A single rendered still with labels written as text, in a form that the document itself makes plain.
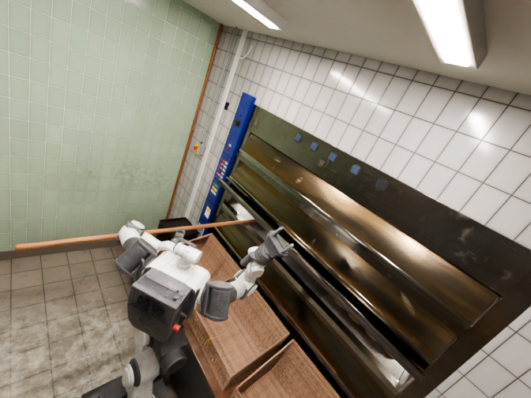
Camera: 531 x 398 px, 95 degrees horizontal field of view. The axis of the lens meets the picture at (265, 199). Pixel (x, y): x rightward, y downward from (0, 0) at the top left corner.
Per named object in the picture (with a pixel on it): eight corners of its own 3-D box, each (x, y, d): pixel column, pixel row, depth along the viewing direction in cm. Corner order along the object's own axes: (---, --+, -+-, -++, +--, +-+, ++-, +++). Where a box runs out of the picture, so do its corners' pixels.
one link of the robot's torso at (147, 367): (161, 377, 146) (182, 330, 127) (129, 395, 133) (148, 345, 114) (152, 354, 154) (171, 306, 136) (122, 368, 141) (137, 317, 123)
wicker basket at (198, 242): (204, 253, 250) (212, 231, 240) (234, 294, 218) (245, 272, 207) (156, 262, 215) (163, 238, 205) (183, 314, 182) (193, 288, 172)
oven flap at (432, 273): (242, 152, 211) (255, 133, 209) (468, 327, 106) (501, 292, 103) (238, 150, 208) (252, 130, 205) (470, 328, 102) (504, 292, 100)
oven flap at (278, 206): (231, 178, 220) (245, 160, 218) (430, 362, 115) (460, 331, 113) (228, 176, 217) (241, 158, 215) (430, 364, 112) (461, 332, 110)
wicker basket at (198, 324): (236, 298, 215) (247, 275, 205) (276, 357, 182) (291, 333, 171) (184, 317, 181) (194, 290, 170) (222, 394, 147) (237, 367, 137)
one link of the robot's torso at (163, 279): (172, 366, 104) (195, 309, 90) (104, 328, 106) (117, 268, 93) (204, 314, 131) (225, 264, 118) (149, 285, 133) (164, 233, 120)
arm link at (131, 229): (110, 234, 133) (115, 253, 116) (125, 215, 135) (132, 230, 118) (129, 242, 141) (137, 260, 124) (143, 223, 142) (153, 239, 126)
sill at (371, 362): (227, 205, 237) (227, 202, 235) (399, 390, 131) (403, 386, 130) (221, 205, 233) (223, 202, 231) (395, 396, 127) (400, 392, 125)
